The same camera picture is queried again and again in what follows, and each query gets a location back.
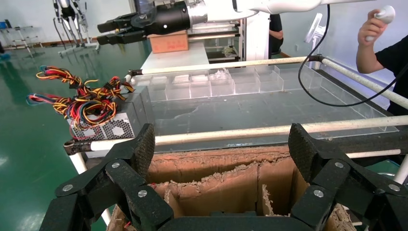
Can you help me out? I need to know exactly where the multicoloured wire bundle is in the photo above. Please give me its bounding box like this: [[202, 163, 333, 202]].
[[26, 65, 117, 131]]

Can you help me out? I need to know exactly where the grey equipment stand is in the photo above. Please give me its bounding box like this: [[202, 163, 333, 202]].
[[71, 0, 101, 53]]

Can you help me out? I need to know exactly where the torn brown cardboard box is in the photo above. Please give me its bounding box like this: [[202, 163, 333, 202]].
[[106, 146, 357, 231]]

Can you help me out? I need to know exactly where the pipe rack workbench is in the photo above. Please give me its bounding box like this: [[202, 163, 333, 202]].
[[188, 22, 243, 63]]

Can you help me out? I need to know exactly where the person in dark clothes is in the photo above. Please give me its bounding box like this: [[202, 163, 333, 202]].
[[269, 14, 284, 60]]

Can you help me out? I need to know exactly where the white standing fan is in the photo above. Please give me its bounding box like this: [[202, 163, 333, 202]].
[[304, 13, 324, 44]]

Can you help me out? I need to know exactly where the intact brown cardboard box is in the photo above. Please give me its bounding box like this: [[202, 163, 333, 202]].
[[148, 30, 190, 54]]

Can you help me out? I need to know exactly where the operator arm black sleeve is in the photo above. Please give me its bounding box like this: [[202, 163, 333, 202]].
[[375, 35, 408, 116]]

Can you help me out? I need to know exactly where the crumpled clear plastic bag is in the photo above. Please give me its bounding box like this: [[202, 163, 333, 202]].
[[212, 68, 232, 80]]

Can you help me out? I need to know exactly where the operator hand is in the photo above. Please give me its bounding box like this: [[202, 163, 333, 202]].
[[357, 9, 388, 47]]

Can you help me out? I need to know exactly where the white table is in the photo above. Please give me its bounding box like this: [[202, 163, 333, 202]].
[[140, 41, 211, 71]]

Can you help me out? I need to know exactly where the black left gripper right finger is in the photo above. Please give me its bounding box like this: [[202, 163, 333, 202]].
[[288, 123, 408, 231]]

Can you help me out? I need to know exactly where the black robot on stand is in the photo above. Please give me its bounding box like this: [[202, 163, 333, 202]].
[[52, 0, 80, 49]]

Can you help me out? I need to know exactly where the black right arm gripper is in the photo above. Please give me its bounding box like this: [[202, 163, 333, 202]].
[[96, 0, 192, 45]]

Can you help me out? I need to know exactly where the clear acrylic divider tray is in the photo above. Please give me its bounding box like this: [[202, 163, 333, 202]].
[[129, 64, 399, 151]]

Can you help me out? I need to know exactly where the metal folding rack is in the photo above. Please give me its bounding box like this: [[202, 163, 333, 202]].
[[0, 20, 44, 53]]

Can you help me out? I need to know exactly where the operator bare forearm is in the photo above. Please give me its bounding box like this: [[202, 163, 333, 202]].
[[356, 38, 388, 74]]

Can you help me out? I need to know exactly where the white handheld controller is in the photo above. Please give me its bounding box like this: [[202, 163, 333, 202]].
[[365, 5, 396, 42]]

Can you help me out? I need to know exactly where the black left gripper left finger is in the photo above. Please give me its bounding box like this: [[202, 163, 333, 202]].
[[38, 123, 174, 231]]

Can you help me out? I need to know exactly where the grey perforated power supply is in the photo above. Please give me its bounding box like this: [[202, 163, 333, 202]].
[[67, 102, 141, 141]]

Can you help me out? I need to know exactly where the power supply with wires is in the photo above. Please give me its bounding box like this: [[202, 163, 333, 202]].
[[105, 76, 155, 130]]

